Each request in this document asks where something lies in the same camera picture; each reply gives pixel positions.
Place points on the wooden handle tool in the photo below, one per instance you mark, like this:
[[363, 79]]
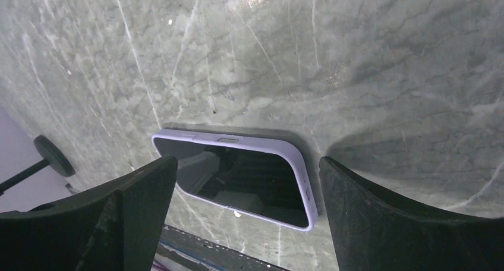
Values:
[[21, 176]]

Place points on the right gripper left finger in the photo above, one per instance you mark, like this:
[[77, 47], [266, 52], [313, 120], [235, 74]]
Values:
[[113, 226]]

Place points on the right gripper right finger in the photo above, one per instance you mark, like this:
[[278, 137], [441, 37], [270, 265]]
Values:
[[375, 228]]

